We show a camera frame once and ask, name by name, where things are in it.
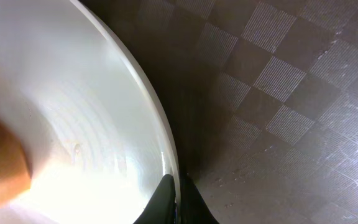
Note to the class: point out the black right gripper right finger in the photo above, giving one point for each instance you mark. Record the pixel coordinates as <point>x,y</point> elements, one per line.
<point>193,208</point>

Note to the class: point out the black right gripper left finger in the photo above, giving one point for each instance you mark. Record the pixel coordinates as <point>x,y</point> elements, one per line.
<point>161,208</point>

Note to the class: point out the cream white plate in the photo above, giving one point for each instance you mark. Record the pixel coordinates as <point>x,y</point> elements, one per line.
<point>95,134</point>

